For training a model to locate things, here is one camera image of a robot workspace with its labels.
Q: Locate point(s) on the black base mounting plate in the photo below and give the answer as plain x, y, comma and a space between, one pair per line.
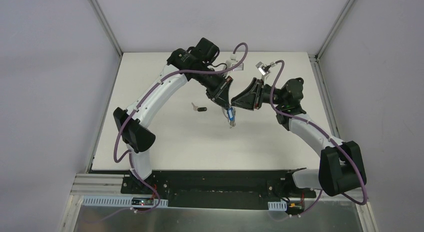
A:
221, 189

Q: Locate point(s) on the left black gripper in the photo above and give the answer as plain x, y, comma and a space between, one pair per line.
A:
219, 89

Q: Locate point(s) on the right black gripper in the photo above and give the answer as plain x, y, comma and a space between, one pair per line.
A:
259, 94

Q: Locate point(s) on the key with black head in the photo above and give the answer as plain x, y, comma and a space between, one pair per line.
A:
198, 109

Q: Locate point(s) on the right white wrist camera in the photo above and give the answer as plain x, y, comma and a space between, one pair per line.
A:
264, 70

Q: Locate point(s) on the key with blue tag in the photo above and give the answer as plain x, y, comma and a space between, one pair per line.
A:
231, 116

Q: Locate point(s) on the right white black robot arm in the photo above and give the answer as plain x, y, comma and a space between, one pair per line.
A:
341, 168

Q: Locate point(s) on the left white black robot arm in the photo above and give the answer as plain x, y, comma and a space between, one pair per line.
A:
182, 66

